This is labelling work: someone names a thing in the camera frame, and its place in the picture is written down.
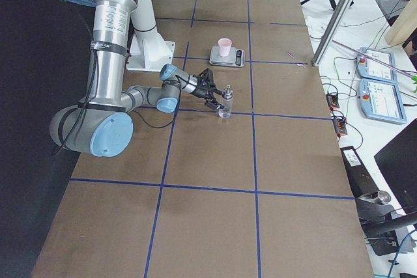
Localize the glass sauce bottle metal spout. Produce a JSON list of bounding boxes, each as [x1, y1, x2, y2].
[[218, 85, 234, 119]]

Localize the teach pendant tablet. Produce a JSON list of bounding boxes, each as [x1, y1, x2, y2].
[[357, 47, 397, 82], [358, 79, 407, 124]]

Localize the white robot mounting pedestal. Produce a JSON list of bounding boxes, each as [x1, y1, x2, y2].
[[126, 29, 175, 72]]

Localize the pink plastic cup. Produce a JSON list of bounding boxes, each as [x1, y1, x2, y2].
[[218, 38, 232, 57]]

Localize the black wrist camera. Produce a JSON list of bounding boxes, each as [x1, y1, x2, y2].
[[196, 68, 214, 86]]

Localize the black monitor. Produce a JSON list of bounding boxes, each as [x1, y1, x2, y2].
[[375, 121, 416, 213]]

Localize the near teach pendant tablet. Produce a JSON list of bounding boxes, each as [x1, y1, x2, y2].
[[358, 79, 407, 124]]

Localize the green handled reach grabber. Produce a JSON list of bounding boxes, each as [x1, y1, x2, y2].
[[333, 40, 416, 93]]

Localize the crumpled white paper towels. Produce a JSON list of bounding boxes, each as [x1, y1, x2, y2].
[[306, 16, 330, 40]]

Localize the aluminium frame post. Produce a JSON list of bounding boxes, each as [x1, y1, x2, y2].
[[311, 0, 352, 66]]

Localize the wooden board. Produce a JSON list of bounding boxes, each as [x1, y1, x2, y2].
[[385, 0, 416, 45]]

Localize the far teach pendant tablet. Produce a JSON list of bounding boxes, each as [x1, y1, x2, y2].
[[357, 47, 397, 82]]

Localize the black camera cable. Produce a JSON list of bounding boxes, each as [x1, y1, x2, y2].
[[133, 76, 193, 129]]

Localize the white digital kitchen scale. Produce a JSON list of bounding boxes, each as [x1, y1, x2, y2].
[[209, 46, 245, 68]]

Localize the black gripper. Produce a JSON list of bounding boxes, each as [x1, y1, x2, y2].
[[192, 81, 225, 111]]

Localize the black orange connector block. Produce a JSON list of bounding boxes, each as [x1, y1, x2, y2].
[[325, 93, 339, 111], [332, 117, 347, 137]]

